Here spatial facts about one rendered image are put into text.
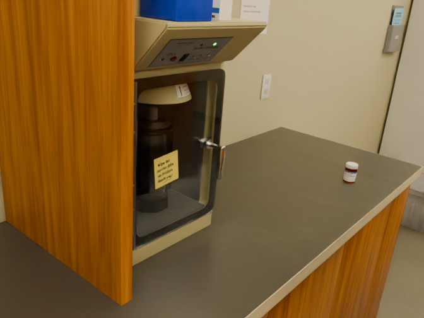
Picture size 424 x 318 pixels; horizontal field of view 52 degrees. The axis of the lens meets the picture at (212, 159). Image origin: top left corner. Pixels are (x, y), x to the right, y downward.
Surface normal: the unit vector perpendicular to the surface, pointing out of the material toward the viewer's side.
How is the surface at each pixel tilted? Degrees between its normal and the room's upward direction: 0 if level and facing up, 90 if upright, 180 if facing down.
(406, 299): 0
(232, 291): 0
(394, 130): 90
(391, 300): 0
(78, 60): 90
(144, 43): 90
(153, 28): 90
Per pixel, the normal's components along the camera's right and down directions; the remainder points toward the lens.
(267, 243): 0.07, -0.93
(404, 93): -0.64, 0.23
